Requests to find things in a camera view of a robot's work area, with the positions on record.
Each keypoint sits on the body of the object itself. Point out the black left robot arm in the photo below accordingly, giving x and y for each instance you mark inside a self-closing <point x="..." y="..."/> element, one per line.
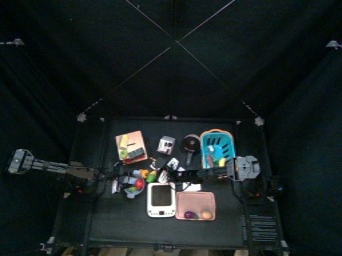
<point x="49" y="165"/>

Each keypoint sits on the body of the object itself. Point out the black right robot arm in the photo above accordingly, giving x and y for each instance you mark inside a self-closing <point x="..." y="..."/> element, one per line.
<point x="243" y="167"/>

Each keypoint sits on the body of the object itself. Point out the black white toy sushi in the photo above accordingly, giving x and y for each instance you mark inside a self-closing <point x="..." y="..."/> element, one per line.
<point x="173" y="164"/>
<point x="160" y="162"/>

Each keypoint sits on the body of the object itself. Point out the white rice toy sushi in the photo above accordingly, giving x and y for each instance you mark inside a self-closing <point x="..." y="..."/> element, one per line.
<point x="164" y="176"/>

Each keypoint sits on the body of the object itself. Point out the blue basket with orange rim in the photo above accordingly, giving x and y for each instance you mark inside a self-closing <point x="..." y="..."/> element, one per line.
<point x="217" y="146"/>

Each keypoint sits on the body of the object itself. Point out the grey blue toy bowl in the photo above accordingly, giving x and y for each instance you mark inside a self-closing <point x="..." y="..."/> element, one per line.
<point x="132" y="186"/>

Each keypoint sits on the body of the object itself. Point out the white toy spoon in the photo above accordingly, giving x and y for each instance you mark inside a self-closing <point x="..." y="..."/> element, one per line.
<point x="116" y="186"/>

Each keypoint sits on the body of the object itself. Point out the green toy vegetable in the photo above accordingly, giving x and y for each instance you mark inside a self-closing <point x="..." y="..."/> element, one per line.
<point x="132" y="190"/>

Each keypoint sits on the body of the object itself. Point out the red toy tomato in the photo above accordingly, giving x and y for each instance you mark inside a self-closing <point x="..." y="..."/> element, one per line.
<point x="140" y="183"/>

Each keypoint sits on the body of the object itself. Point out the white paper card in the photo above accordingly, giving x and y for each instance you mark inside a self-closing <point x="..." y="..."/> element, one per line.
<point x="193" y="187"/>

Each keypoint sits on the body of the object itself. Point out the orange toy carrot piece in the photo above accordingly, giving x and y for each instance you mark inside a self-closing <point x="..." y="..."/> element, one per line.
<point x="144" y="173"/>

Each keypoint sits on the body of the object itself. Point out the pink toy utensil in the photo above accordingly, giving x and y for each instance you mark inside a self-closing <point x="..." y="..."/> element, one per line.
<point x="210" y="161"/>

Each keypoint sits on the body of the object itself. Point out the yellow green toy pear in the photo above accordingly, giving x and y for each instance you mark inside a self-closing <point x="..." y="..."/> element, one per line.
<point x="152" y="177"/>

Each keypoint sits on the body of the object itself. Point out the black toy block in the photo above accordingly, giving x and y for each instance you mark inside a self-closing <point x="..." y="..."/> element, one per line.
<point x="137" y="153"/>

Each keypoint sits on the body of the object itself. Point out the white toy tablet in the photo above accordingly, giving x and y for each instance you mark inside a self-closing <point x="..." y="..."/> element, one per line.
<point x="161" y="200"/>

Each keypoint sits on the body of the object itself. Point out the yellow toy banana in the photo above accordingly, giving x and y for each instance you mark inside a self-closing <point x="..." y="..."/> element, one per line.
<point x="223" y="162"/>

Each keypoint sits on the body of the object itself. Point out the blue toy utensil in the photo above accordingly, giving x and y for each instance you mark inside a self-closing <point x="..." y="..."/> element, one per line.
<point x="216" y="151"/>

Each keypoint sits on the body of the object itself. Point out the pink square tray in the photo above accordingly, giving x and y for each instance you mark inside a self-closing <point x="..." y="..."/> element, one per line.
<point x="196" y="204"/>

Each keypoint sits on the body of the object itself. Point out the yellow toy cheese slice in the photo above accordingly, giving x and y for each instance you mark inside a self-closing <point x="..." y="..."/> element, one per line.
<point x="125" y="142"/>

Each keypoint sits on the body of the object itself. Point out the small black white box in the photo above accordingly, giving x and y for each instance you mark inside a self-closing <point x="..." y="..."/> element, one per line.
<point x="166" y="145"/>

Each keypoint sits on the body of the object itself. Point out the black toy frying pan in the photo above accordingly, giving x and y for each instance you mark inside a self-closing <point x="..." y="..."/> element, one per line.
<point x="192" y="144"/>

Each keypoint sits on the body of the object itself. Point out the purple toy eggplant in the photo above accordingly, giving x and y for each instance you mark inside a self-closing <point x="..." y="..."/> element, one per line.
<point x="190" y="214"/>

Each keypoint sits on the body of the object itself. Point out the orange toy fruit ball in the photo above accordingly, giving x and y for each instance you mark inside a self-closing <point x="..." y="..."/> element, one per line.
<point x="206" y="215"/>

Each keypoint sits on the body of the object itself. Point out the white warning label sticker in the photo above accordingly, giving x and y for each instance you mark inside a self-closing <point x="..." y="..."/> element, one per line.
<point x="264" y="229"/>

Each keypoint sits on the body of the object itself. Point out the grey metal frame bracket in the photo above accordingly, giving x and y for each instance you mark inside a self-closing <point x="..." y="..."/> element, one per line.
<point x="81" y="117"/>
<point x="17" y="42"/>
<point x="260" y="121"/>
<point x="333" y="44"/>

